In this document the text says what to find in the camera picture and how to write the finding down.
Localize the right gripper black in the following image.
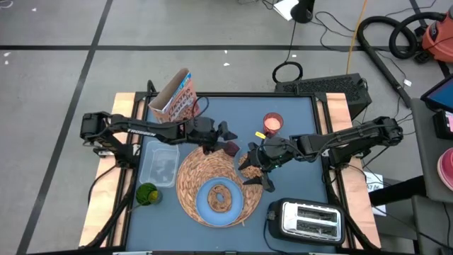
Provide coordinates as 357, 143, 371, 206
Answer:
237, 136, 302, 194

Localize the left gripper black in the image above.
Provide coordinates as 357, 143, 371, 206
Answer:
185, 116, 239, 155

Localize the dark red plum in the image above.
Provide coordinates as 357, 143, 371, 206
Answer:
224, 140, 241, 157

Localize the brown bagel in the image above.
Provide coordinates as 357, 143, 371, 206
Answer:
207, 183, 234, 213

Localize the orange Cheerios cereal box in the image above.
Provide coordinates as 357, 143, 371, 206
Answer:
148, 67, 201, 125

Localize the cereal rings heap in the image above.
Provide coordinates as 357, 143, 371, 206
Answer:
239, 154, 265, 180

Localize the round woven placemat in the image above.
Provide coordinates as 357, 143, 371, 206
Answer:
176, 145, 265, 228

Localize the red glass with juice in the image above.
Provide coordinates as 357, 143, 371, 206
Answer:
262, 112, 285, 138

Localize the blue plate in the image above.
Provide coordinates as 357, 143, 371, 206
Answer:
195, 176, 244, 227

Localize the black and chrome toaster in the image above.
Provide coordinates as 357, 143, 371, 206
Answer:
267, 197, 347, 247

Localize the clear plastic container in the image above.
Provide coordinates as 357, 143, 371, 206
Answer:
139, 140, 180, 188

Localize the green glass cup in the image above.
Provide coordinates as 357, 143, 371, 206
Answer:
136, 182, 164, 206

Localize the black computer case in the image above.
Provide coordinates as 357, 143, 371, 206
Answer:
275, 73, 372, 120

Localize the white printed label sheet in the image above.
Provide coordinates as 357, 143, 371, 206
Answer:
364, 171, 387, 217

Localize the black bar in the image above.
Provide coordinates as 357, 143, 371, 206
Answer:
368, 175, 428, 207

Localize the white paper sheet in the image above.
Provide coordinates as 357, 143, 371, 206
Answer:
273, 0, 300, 21

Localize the black round stand base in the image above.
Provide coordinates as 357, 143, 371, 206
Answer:
289, 0, 316, 24

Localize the grey side table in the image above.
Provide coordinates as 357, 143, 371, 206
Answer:
410, 98, 453, 203

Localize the pink round object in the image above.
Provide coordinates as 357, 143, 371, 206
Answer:
437, 147, 453, 192

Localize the small black device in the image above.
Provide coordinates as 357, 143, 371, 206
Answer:
432, 110, 453, 140

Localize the tablet with blue screen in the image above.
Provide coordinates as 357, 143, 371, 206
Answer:
420, 76, 453, 113

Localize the orange vacuum cleaner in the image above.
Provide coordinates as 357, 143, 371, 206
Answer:
420, 6, 453, 64

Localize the black toaster cable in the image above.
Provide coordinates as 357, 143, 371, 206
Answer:
262, 210, 284, 255

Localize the black looped cable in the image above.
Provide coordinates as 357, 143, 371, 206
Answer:
271, 19, 305, 84

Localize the thin black tangled cable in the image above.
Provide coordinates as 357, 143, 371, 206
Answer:
314, 10, 359, 53

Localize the black vacuum hose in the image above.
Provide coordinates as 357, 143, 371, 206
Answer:
356, 11, 447, 109

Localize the yellow cable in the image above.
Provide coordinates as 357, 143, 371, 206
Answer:
345, 0, 369, 75

